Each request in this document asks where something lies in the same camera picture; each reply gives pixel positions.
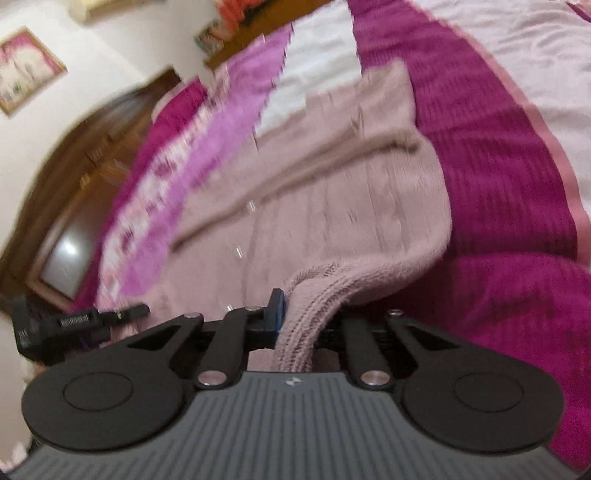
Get pink knitted cardigan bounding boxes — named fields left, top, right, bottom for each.
left=97, top=59, right=452, bottom=372

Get wooden headboard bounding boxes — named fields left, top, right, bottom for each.
left=1, top=68, right=180, bottom=313

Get pink purple floral bedspread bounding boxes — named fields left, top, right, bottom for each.
left=74, top=1, right=590, bottom=468

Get row of books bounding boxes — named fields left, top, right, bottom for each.
left=193, top=19, right=233, bottom=57

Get orange curtain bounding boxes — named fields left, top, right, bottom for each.
left=214, top=0, right=266, bottom=28

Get framed wall picture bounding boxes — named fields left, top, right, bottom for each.
left=1, top=27, right=67, bottom=116

